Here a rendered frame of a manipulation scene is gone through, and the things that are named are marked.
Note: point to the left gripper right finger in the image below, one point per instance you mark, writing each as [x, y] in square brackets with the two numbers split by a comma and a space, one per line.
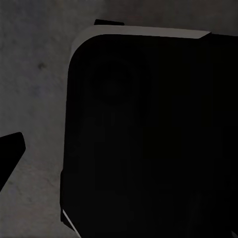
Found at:
[230, 148]

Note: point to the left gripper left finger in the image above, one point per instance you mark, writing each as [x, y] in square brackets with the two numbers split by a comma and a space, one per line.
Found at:
[12, 148]

